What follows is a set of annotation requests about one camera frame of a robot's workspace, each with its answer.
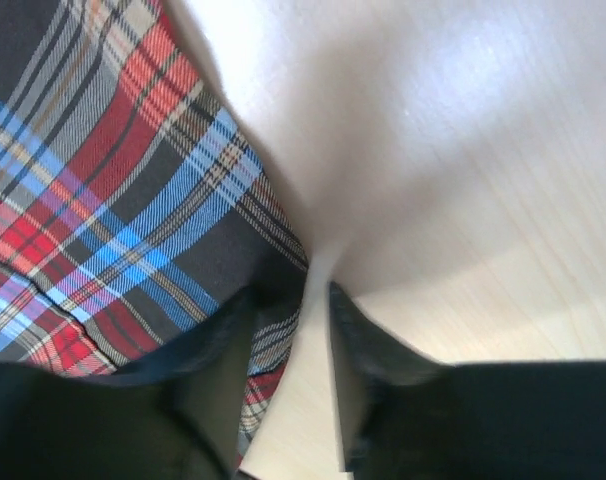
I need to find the red blue plaid flannel shirt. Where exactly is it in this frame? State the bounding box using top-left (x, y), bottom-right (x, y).
top-left (0, 1), bottom-right (307, 453)

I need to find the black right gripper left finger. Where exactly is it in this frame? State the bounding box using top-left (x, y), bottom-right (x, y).
top-left (0, 288), bottom-right (258, 479)

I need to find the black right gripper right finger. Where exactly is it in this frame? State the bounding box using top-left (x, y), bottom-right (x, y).
top-left (328, 284), bottom-right (606, 479)

